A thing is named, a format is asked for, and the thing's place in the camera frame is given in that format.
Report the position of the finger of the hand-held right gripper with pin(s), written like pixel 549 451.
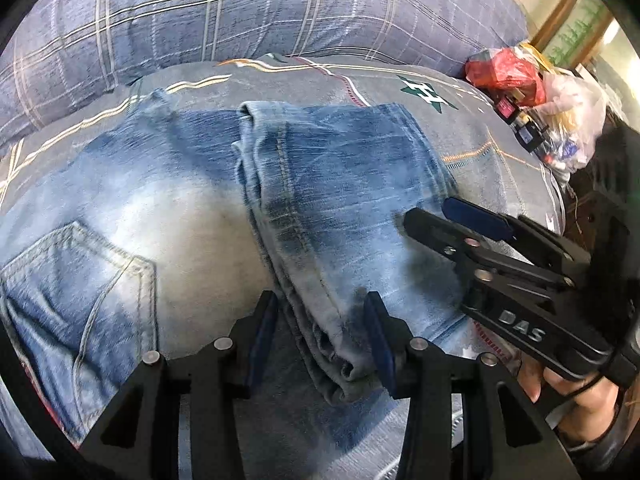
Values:
pixel 432 234
pixel 475 215

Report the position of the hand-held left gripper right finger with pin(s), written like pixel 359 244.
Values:
pixel 378 345

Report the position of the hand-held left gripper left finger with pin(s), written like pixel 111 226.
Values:
pixel 262 340

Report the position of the blue washed denim pants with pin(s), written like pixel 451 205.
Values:
pixel 150 200

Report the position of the person's right forearm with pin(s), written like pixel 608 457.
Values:
pixel 605 455

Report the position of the person's right hand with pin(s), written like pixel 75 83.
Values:
pixel 570 397

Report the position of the grey star print bed sheet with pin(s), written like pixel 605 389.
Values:
pixel 475 125

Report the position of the small blue box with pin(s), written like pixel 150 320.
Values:
pixel 526 136

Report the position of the red plastic bag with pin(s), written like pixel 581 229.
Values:
pixel 505 72

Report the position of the white plastic bag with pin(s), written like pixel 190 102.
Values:
pixel 575 105

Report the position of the yellow packaging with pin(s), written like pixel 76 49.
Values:
pixel 531 53

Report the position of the blue plaid pillow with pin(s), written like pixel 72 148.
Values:
pixel 250 5

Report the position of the dark wooden frame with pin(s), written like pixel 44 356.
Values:
pixel 560 15

